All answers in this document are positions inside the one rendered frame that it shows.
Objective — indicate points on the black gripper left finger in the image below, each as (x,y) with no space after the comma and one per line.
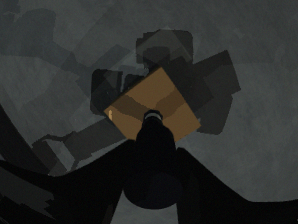
(88,195)

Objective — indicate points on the tan wooden block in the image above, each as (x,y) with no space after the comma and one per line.
(153,93)

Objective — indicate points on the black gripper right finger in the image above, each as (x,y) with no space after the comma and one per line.
(206,200)

